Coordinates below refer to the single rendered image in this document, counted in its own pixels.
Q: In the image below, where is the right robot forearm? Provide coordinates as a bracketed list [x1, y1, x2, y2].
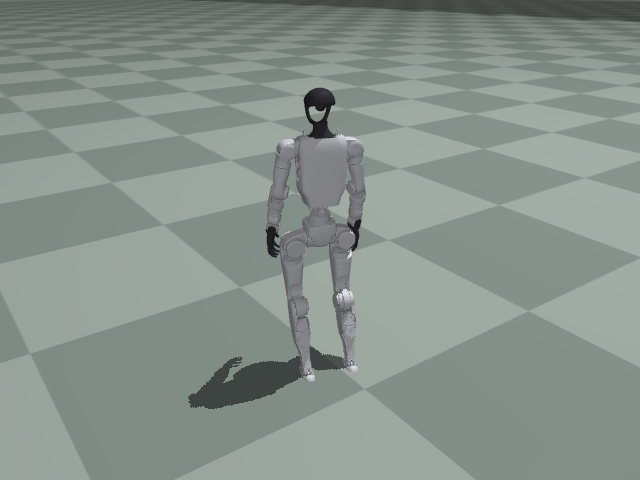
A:
[347, 188, 366, 227]

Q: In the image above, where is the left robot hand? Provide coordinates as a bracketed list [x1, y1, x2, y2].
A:
[266, 226, 280, 258]

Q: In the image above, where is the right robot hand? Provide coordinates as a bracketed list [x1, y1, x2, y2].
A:
[347, 219, 361, 252]

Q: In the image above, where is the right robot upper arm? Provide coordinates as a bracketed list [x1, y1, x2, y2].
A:
[344, 136, 365, 195]

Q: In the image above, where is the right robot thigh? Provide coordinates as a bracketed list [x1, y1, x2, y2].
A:
[329, 223, 355, 311]

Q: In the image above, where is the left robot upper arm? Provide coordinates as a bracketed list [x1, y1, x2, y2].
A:
[271, 139, 300, 200]

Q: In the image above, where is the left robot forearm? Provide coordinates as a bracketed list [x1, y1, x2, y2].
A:
[266, 183, 284, 233]

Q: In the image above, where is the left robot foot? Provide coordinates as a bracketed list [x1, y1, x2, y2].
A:
[299, 365, 315, 382]

